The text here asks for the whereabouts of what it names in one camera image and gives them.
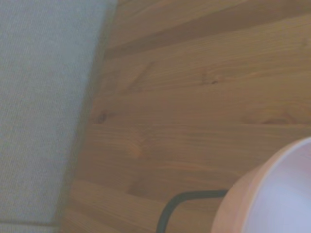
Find pink plastic bowl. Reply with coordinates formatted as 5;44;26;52
210;136;311;233

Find grey fabric partition panel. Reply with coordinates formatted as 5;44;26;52
0;0;119;233

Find dark metal wire hook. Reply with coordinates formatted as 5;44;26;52
156;189;228;233

